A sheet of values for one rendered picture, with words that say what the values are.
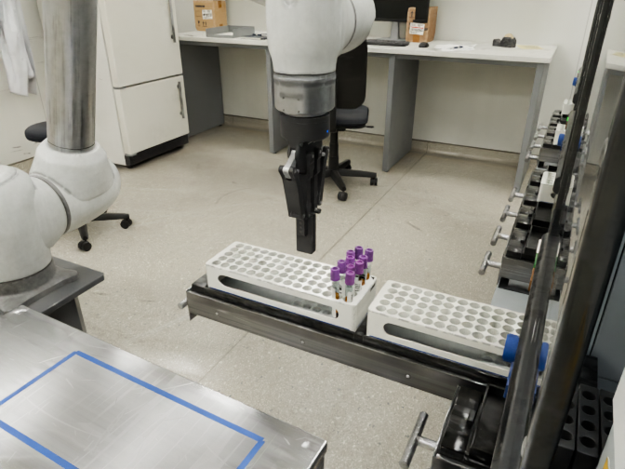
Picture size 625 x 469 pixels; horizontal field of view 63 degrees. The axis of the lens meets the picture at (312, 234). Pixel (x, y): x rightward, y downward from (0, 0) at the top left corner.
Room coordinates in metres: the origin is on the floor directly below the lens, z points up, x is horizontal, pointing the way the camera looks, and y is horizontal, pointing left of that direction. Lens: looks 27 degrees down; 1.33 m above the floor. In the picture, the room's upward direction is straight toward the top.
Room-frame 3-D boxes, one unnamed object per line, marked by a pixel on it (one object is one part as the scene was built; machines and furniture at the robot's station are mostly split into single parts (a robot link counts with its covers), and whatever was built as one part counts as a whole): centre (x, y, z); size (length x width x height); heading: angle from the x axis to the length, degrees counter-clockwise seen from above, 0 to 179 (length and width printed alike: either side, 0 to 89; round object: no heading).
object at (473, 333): (0.63, -0.24, 0.83); 0.30 x 0.10 x 0.06; 63
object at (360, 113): (3.41, -0.17, 0.52); 0.64 x 0.60 x 1.05; 173
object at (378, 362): (0.71, -0.08, 0.78); 0.73 x 0.14 x 0.09; 63
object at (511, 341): (0.42, -0.21, 0.98); 0.03 x 0.01 x 0.03; 153
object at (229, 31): (4.49, 0.68, 0.93); 0.35 x 0.26 x 0.06; 157
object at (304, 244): (0.75, 0.01, 0.95); 0.03 x 0.01 x 0.07; 63
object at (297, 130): (0.75, 0.01, 1.10); 0.08 x 0.07 x 0.09; 153
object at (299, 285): (0.77, 0.04, 0.83); 0.30 x 0.10 x 0.06; 63
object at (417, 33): (4.09, -0.82, 1.02); 0.22 x 0.17 x 0.24; 153
